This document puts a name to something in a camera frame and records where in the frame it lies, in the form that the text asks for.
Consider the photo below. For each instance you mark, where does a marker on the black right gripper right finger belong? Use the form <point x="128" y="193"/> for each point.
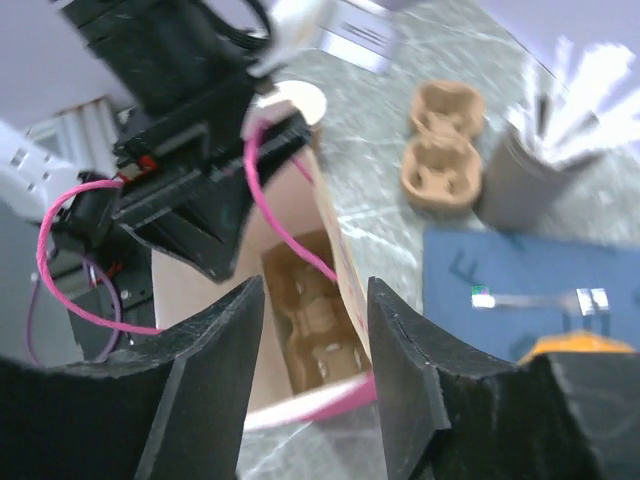
<point x="450" y="411"/>

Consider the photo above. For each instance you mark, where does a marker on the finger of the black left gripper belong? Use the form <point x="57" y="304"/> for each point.
<point x="193" y="216"/>
<point x="280" y="141"/>

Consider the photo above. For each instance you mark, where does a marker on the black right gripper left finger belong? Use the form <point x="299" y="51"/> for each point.
<point x="171" y="407"/>

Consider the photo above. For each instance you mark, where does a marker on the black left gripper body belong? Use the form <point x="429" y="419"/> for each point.
<point x="187" y="71"/>

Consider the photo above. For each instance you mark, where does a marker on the pink kraft paper bag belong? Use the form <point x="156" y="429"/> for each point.
<point x="294" y="209"/>

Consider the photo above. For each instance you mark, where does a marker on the brown pulp cup carrier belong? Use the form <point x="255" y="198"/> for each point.
<point x="319" y="343"/>

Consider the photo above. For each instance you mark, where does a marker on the brown paper cups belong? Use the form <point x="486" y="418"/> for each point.
<point x="307" y="98"/>

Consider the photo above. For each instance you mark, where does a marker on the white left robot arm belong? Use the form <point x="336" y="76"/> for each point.
<point x="32" y="179"/>

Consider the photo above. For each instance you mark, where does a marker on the orange dotted plate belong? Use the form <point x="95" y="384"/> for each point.
<point x="581" y="341"/>

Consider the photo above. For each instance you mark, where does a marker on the silver fork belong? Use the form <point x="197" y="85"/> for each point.
<point x="582" y="301"/>

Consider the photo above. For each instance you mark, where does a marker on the blue letter-print cloth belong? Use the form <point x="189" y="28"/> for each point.
<point x="458" y="263"/>

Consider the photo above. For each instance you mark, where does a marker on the grey utensil holder cup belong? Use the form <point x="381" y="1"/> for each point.
<point x="518" y="189"/>

